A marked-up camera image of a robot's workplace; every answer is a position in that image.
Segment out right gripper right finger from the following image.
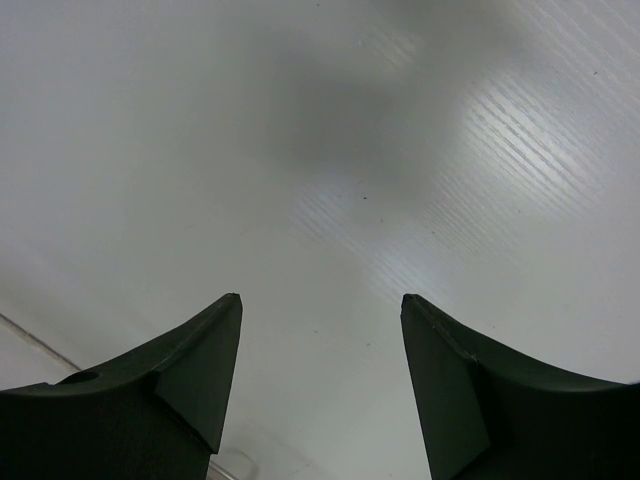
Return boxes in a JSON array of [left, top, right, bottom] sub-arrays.
[[401, 294, 639, 479]]

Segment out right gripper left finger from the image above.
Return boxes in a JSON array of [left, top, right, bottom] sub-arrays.
[[1, 293, 242, 479]]

